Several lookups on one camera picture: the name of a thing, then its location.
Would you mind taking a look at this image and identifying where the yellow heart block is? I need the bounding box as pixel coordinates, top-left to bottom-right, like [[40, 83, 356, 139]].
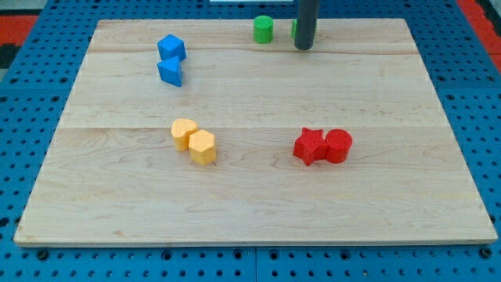
[[171, 118, 198, 151]]

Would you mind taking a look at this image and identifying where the yellow hexagon block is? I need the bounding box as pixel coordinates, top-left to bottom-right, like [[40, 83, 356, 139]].
[[189, 130, 217, 165]]

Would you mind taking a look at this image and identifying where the green block behind rod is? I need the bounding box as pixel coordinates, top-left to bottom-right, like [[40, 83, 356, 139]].
[[290, 19, 297, 39]]

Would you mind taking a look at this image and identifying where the light wooden board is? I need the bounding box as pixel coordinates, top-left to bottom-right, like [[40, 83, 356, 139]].
[[14, 19, 497, 248]]

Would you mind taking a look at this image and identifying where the blue cube block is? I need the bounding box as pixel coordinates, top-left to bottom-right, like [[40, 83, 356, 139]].
[[157, 34, 187, 61]]

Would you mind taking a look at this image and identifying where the blue triangular prism block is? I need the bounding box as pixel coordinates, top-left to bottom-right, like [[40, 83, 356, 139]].
[[157, 56, 183, 87]]

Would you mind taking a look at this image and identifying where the red cylinder block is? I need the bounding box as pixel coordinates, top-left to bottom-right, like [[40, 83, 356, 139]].
[[325, 128, 353, 164]]

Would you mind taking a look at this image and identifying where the red star block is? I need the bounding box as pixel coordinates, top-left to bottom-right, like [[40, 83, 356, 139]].
[[293, 127, 328, 166]]

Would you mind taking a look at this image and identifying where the green cylinder block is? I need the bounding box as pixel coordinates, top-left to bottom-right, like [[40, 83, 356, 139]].
[[253, 15, 273, 44]]

